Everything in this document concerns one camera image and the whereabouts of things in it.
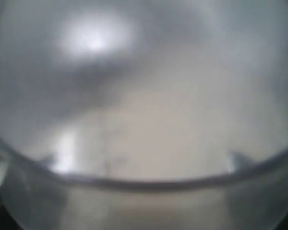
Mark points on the clear plastic shaker bottle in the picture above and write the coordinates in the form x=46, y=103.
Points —
x=144, y=114

